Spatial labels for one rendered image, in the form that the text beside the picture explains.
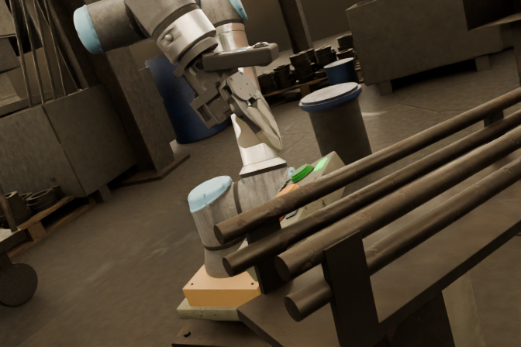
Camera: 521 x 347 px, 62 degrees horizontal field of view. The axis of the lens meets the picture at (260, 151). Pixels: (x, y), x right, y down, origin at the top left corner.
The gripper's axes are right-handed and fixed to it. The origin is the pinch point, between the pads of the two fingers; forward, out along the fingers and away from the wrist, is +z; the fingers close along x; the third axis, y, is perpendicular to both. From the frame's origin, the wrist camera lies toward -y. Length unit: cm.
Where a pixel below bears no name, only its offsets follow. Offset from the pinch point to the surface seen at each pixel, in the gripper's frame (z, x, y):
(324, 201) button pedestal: 9.4, 10.0, -5.3
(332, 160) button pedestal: 7.5, -1.1, -5.3
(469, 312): 35.5, 6.5, -11.7
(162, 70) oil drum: -84, -282, 199
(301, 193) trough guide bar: -1.5, 40.3, -19.9
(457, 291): 30.9, 7.7, -12.5
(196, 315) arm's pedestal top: 34, -26, 72
